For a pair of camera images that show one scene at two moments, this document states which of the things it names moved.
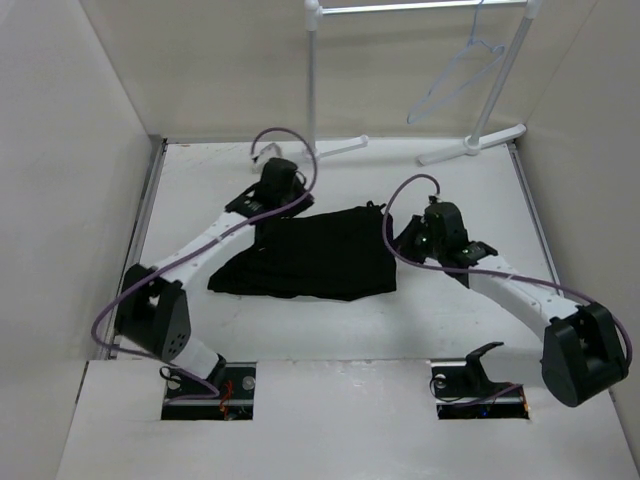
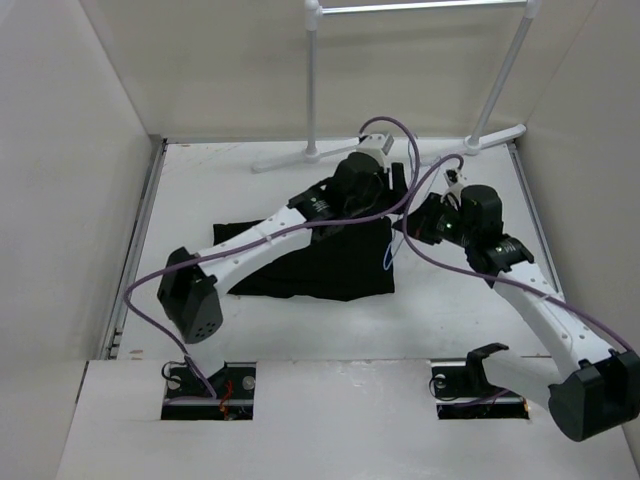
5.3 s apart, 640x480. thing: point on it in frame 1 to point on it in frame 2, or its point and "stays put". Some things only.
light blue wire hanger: [473, 41] to [386, 266]
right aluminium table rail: [540, 232] stays put
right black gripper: [404, 241] to [419, 222]
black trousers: [327, 254] stays put
